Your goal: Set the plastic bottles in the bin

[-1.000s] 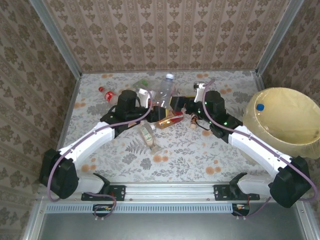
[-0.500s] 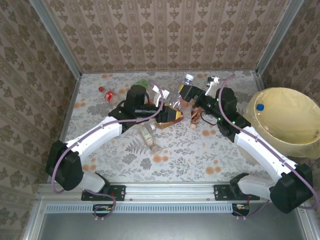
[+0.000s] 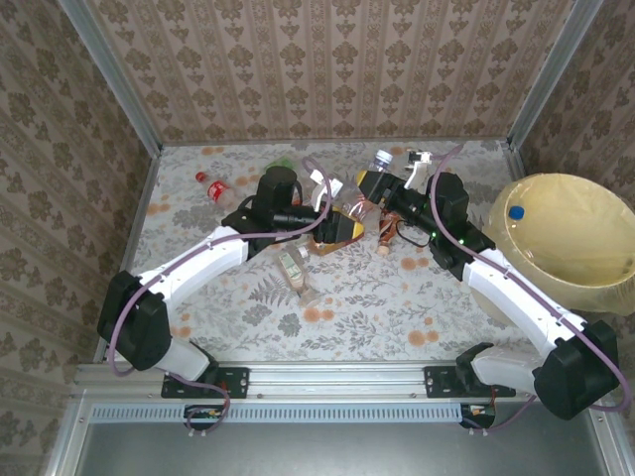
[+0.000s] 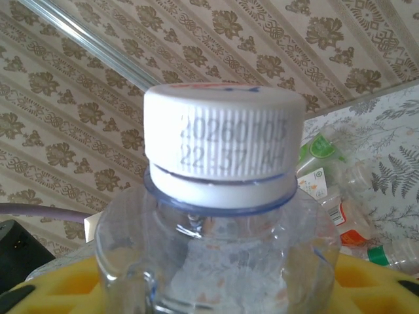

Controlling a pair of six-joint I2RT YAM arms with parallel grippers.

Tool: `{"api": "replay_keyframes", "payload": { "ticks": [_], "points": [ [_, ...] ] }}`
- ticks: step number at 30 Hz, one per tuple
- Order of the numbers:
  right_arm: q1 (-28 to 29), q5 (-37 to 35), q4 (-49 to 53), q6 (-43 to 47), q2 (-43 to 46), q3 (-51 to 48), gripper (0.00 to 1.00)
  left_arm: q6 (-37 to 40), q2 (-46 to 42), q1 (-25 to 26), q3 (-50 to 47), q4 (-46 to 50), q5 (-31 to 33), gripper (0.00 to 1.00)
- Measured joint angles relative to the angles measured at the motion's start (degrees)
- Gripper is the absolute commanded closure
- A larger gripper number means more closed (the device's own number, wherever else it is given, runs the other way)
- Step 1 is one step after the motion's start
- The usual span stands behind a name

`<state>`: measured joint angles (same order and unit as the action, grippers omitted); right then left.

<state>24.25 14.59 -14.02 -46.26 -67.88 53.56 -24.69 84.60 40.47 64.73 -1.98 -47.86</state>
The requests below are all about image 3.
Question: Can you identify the red label cola bottle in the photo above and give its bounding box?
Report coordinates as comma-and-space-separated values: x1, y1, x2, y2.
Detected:
194, 171, 251, 207

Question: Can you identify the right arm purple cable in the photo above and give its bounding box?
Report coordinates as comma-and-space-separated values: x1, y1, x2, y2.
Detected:
429, 145, 627, 437

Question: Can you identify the aluminium frame post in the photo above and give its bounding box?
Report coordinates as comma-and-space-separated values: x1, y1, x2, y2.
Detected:
505, 0, 607, 153
56, 0, 165, 156

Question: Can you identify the yellow round plastic bin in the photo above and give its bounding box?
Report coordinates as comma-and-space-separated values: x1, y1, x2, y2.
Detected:
468, 172, 635, 329

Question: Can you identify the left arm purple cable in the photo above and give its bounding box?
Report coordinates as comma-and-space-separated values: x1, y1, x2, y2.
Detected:
107, 157, 332, 440

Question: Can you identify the white slotted cable duct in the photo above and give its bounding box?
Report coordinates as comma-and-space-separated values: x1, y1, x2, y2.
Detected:
90, 402, 465, 423

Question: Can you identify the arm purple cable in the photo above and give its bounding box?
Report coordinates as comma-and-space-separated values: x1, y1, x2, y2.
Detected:
107, 157, 332, 440
429, 145, 627, 437

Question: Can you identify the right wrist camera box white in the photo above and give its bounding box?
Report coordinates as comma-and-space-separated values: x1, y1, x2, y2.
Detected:
404, 150, 437, 190

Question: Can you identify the brown swirl label bottle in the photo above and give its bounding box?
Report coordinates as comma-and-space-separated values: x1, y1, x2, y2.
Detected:
378, 211, 404, 257

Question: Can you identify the clear water bottle pale cap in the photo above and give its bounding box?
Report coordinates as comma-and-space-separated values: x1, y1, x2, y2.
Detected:
341, 150, 396, 222

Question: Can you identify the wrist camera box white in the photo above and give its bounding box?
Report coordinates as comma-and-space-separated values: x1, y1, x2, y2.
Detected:
404, 150, 437, 190
307, 168, 344, 210

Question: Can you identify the floral patterned table cover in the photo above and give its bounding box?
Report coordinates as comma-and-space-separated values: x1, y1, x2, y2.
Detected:
106, 141, 579, 363

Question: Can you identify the red gold label tea bottle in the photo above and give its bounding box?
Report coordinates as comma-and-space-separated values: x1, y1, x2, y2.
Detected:
296, 231, 359, 259

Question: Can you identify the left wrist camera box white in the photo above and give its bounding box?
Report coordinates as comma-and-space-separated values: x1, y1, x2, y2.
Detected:
307, 168, 344, 210

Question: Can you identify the dark label blue cap bottle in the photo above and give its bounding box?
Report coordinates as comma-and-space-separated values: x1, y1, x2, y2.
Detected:
507, 203, 545, 262

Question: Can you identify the grey metal panel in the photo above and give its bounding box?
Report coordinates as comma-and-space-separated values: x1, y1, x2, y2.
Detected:
42, 396, 635, 476

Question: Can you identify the aluminium mounting rail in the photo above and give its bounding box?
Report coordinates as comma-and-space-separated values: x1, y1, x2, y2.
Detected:
71, 360, 611, 399

